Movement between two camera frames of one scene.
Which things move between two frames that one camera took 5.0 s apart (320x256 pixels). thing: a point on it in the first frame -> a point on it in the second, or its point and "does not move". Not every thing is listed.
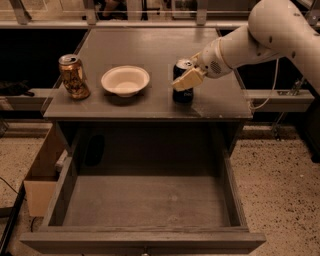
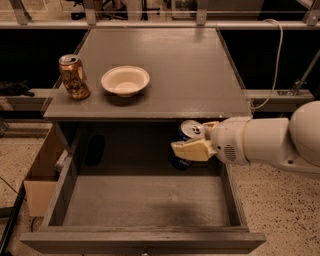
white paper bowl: [125, 80] does not move
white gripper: [211, 61] -> [228, 138]
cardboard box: [42, 184] does not move
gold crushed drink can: [74, 77] does not move
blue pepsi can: [180, 68] -> [186, 131]
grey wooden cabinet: [114, 97] does not move
